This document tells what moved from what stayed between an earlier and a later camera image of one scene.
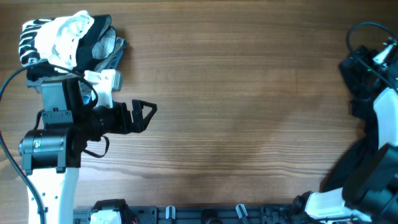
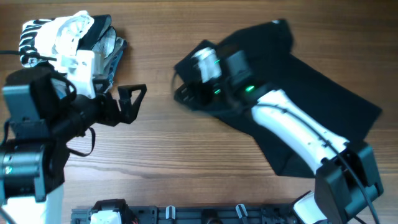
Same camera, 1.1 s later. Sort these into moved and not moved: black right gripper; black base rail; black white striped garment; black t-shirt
Moved: black t-shirt; black right gripper
Not moved: black base rail; black white striped garment
